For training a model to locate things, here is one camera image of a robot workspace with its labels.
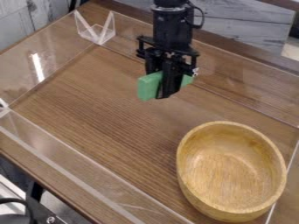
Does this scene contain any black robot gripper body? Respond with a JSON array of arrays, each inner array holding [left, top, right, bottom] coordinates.
[[136, 5, 204, 76]]

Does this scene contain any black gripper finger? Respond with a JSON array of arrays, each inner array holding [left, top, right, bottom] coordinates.
[[155, 59, 184, 99], [144, 54, 161, 74]]

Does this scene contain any green rectangular block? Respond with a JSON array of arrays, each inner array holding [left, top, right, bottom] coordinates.
[[137, 71, 193, 101]]

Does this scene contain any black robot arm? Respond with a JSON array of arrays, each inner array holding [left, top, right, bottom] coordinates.
[[136, 0, 205, 101]]

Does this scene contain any brown wooden bowl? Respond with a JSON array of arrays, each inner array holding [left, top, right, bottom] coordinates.
[[176, 121, 287, 222]]

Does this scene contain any black metal table leg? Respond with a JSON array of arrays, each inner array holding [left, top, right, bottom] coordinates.
[[25, 181, 44, 215]]

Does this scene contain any clear acrylic corner bracket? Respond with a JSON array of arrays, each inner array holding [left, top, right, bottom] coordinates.
[[73, 10, 116, 46]]

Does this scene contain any black cable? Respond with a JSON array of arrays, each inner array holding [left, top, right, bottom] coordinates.
[[0, 198, 33, 224]]

